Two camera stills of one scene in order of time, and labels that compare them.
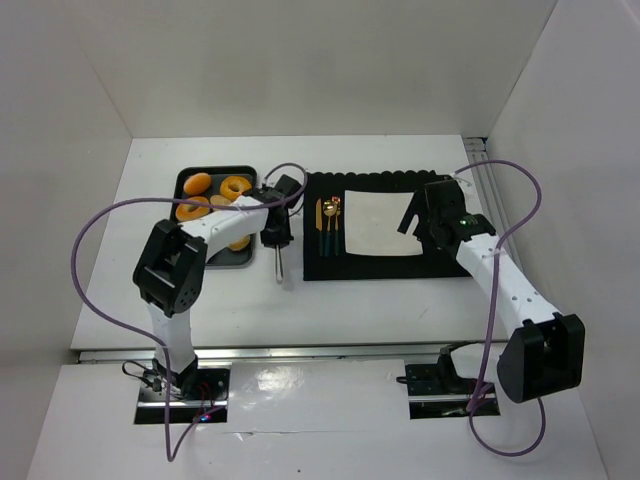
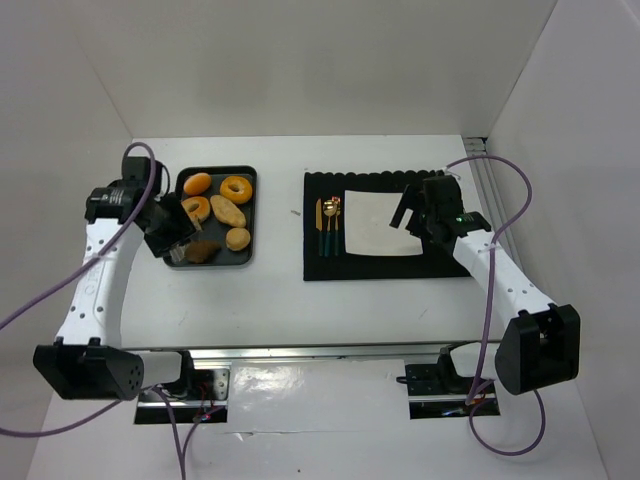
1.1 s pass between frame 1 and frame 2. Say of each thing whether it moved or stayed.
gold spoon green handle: stayed
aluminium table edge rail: stayed
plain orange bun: stayed
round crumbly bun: stayed
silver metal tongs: moved
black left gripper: moved
